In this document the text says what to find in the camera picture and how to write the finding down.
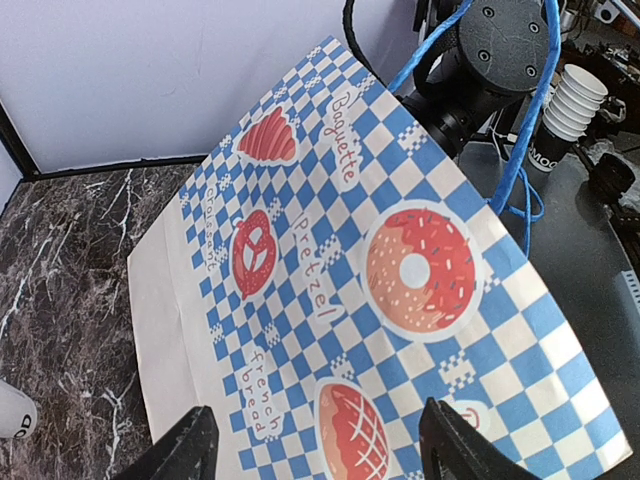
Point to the black vertical frame post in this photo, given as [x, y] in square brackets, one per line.
[16, 148]

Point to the blue checkered paper bag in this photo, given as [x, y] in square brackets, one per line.
[328, 269]

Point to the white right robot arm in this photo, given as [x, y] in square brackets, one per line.
[487, 61]

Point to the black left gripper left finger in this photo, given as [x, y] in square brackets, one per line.
[188, 450]

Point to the background stack of cups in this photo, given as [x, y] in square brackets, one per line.
[574, 103]

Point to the stack of white paper cups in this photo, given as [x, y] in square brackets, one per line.
[18, 413]

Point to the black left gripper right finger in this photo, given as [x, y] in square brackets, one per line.
[452, 449]

